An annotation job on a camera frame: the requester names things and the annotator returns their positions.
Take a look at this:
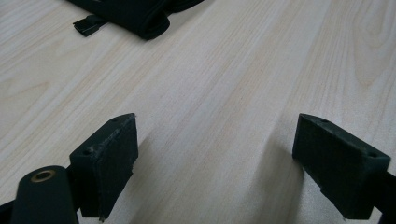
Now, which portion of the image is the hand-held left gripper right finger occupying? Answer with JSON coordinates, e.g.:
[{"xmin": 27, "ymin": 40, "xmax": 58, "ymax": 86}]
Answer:
[{"xmin": 291, "ymin": 113, "xmax": 391, "ymax": 220}]

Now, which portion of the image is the black glove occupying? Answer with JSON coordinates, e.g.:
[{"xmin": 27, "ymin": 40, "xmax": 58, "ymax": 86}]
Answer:
[{"xmin": 64, "ymin": 0, "xmax": 205, "ymax": 41}]

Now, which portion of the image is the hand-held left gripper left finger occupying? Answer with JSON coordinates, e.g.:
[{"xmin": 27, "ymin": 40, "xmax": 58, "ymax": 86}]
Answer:
[{"xmin": 68, "ymin": 112, "xmax": 139, "ymax": 222}]

